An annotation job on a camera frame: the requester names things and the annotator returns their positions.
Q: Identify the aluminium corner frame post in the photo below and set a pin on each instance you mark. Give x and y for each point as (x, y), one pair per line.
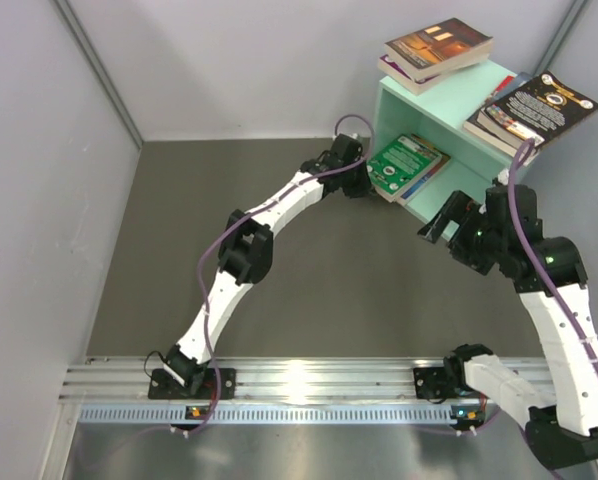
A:
(85, 45)

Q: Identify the green back cover book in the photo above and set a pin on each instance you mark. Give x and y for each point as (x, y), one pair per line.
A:
(408, 152)

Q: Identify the blue starry night book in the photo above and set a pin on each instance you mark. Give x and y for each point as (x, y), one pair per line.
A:
(472, 126)

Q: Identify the Edward Tulane dark book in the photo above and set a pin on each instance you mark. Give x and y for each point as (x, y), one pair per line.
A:
(440, 48)

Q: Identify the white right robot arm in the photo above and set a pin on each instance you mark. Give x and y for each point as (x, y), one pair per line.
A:
(550, 279)

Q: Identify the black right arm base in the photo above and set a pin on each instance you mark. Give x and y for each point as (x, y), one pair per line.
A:
(436, 384)

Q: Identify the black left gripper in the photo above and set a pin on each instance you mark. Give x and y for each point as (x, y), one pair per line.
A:
(362, 187)

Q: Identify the purple Roald Dahl book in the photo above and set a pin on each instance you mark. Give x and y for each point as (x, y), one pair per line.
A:
(417, 87)

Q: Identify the red Treehouse book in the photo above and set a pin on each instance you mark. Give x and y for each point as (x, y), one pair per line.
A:
(499, 89)

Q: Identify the black back cover book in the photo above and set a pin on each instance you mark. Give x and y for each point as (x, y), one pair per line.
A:
(543, 109)

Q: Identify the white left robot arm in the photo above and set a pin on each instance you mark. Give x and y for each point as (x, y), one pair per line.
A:
(245, 251)

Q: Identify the right aluminium frame post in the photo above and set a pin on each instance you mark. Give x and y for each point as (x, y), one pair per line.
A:
(566, 26)

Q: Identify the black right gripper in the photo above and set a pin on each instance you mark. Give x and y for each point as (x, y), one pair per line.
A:
(455, 209)

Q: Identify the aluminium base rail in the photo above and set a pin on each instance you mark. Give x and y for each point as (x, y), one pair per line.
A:
(269, 391)

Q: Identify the yellow blue cover book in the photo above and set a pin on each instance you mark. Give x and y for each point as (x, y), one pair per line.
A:
(398, 188)

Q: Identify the orange blue sunset book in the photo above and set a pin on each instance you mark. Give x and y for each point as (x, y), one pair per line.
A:
(429, 180)

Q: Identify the mint green cube shelf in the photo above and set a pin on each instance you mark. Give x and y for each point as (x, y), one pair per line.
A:
(437, 116)

